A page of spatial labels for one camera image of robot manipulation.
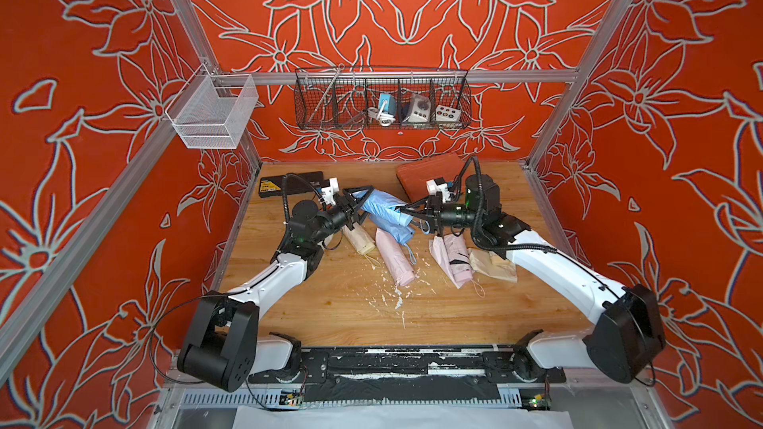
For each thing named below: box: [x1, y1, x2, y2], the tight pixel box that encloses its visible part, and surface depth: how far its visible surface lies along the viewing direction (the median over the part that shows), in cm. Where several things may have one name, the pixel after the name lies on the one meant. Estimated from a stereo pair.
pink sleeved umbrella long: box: [375, 227, 416, 286], surface depth 91 cm
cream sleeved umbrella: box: [341, 221, 376, 256], surface depth 94 cm
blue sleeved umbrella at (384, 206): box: [361, 188, 414, 227], surface depth 71 cm
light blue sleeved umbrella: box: [371, 216, 416, 246], surface depth 96 cm
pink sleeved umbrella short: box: [443, 233, 473, 285], surface depth 89 cm
